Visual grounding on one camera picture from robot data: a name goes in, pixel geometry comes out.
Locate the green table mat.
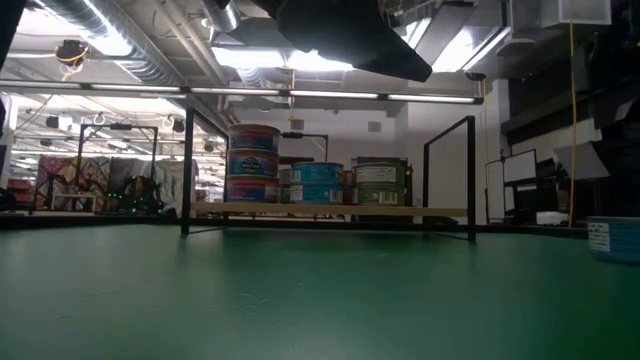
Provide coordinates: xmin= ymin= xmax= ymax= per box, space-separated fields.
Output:
xmin=0 ymin=222 xmax=640 ymax=360

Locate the black ceiling-mounted device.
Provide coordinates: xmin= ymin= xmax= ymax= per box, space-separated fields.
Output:
xmin=53 ymin=38 xmax=90 ymax=69

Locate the tall plain silver can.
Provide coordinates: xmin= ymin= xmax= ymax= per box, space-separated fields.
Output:
xmin=277 ymin=168 xmax=293 ymax=204

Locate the small white box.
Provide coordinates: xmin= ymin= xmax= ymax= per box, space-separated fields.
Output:
xmin=534 ymin=211 xmax=571 ymax=226

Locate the long ceiling light bar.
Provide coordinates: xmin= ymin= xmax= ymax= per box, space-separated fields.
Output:
xmin=0 ymin=79 xmax=485 ymax=105

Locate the wooden shelf with black frame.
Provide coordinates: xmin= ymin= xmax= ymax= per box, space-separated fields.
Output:
xmin=179 ymin=105 xmax=477 ymax=242

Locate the blue yellowfin tuna can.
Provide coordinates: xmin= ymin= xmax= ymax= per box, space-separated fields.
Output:
xmin=587 ymin=215 xmax=640 ymax=265
xmin=289 ymin=160 xmax=345 ymax=185
xmin=289 ymin=182 xmax=345 ymax=205

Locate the silver ventilation duct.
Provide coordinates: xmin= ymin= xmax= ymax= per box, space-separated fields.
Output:
xmin=39 ymin=0 xmax=186 ymax=87

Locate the white board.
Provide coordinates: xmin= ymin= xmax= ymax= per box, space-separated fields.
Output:
xmin=484 ymin=148 xmax=539 ymax=221

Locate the black metal table frame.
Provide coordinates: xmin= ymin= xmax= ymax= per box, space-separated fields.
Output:
xmin=0 ymin=213 xmax=590 ymax=239

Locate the grey angled panel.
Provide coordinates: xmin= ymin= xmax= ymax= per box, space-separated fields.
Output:
xmin=552 ymin=141 xmax=612 ymax=181

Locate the white printed cloth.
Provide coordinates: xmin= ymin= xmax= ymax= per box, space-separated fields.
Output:
xmin=152 ymin=159 xmax=199 ymax=216

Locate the colourful patterned cloth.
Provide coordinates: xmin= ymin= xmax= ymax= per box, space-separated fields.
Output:
xmin=35 ymin=155 xmax=112 ymax=211

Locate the black machine with green lights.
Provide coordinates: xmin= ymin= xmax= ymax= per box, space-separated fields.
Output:
xmin=110 ymin=174 xmax=166 ymax=216

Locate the black background rig frame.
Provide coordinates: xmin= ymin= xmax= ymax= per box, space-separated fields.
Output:
xmin=75 ymin=122 xmax=160 ymax=211

